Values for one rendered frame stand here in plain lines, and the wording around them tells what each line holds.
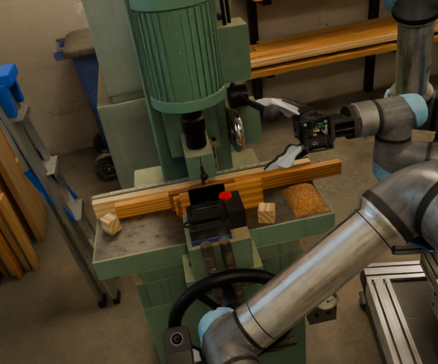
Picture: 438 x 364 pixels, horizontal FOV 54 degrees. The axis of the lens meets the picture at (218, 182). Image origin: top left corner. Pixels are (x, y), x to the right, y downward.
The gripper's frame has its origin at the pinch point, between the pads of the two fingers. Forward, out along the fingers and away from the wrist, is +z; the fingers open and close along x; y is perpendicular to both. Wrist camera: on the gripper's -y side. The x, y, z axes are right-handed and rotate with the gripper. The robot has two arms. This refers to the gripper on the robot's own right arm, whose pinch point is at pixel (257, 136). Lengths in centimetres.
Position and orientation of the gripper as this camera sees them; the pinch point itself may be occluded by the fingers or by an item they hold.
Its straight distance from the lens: 92.5
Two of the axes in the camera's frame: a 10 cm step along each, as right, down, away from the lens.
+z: -9.8, 1.9, -0.8
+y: 1.4, 3.2, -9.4
